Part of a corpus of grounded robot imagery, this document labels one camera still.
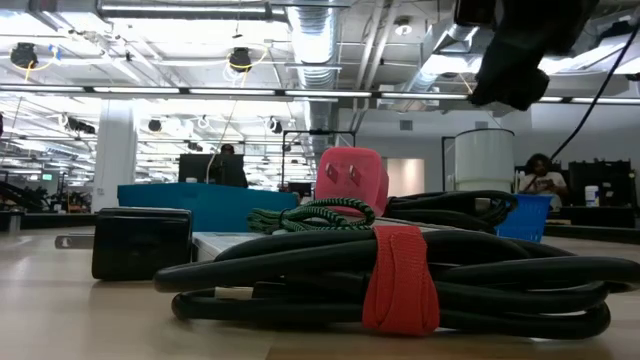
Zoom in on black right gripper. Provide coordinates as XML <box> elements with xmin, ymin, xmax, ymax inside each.
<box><xmin>468</xmin><ymin>0</ymin><xmax>601</xmax><ymax>112</ymax></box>

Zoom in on red wall charger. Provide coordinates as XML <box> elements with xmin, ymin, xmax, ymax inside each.
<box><xmin>314</xmin><ymin>146</ymin><xmax>391</xmax><ymax>218</ymax></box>

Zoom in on green braided cable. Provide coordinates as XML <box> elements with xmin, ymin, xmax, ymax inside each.
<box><xmin>247</xmin><ymin>197</ymin><xmax>377</xmax><ymax>235</ymax></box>

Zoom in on black cable with red strap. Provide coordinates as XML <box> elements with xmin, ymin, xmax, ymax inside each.
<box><xmin>152</xmin><ymin>225</ymin><xmax>640</xmax><ymax>341</ymax></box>

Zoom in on white printed box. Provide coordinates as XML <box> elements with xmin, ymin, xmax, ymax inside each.
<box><xmin>192</xmin><ymin>230</ymin><xmax>262</xmax><ymax>263</ymax></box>

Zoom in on black wall charger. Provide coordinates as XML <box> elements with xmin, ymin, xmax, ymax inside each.
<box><xmin>54</xmin><ymin>207</ymin><xmax>194</xmax><ymax>282</ymax></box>

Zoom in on teal plastic bin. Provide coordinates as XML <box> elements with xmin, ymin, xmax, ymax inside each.
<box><xmin>117</xmin><ymin>182</ymin><xmax>300</xmax><ymax>234</ymax></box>

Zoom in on white cylindrical container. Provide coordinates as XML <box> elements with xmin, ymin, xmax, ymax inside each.
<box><xmin>453</xmin><ymin>128</ymin><xmax>516</xmax><ymax>194</ymax></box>

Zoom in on person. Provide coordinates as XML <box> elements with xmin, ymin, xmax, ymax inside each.
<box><xmin>218</xmin><ymin>143</ymin><xmax>249</xmax><ymax>189</ymax></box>
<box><xmin>517</xmin><ymin>152</ymin><xmax>570</xmax><ymax>197</ymax></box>

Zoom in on black cabinet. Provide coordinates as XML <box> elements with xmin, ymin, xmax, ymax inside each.
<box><xmin>567</xmin><ymin>159</ymin><xmax>637</xmax><ymax>209</ymax></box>

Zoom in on blue plastic basket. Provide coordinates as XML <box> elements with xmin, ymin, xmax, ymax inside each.
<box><xmin>494</xmin><ymin>193</ymin><xmax>554</xmax><ymax>244</ymax></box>

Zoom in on black monitor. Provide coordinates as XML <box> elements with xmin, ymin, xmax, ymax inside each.
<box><xmin>178</xmin><ymin>153</ymin><xmax>246</xmax><ymax>189</ymax></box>

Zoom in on white column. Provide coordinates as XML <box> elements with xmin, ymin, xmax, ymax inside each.
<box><xmin>91</xmin><ymin>98</ymin><xmax>139</xmax><ymax>214</ymax></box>

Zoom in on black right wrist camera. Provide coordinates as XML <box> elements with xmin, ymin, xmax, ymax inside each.
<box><xmin>453</xmin><ymin>0</ymin><xmax>497</xmax><ymax>27</ymax></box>

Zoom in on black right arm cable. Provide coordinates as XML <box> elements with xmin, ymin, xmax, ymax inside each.
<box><xmin>549</xmin><ymin>22</ymin><xmax>640</xmax><ymax>162</ymax></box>

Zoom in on black stand frame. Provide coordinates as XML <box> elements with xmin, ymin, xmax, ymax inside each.
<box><xmin>280</xmin><ymin>129</ymin><xmax>357</xmax><ymax>193</ymax></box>

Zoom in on black aluminium table frame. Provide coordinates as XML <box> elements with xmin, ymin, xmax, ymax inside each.
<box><xmin>0</xmin><ymin>210</ymin><xmax>640</xmax><ymax>245</ymax></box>

